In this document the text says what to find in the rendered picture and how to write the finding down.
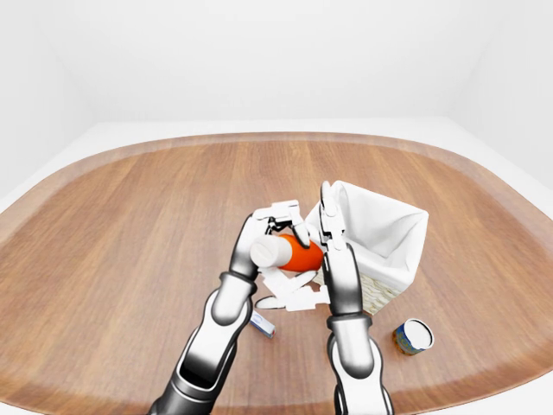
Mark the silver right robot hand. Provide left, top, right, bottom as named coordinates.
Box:
left=254, top=181, right=373, bottom=320

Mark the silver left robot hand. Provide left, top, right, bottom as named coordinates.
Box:
left=219, top=199, right=311, bottom=284

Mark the orange ketchup bottle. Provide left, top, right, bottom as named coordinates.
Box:
left=250, top=233, right=326, bottom=274

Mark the wicker basket, white cloth lining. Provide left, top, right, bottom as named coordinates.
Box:
left=303, top=180, right=429, bottom=317

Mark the small white box, blue-red print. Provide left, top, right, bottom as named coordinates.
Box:
left=249, top=312, right=277, bottom=340

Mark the blue printed tin, white end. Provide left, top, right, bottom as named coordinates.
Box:
left=391, top=317, right=435, bottom=357

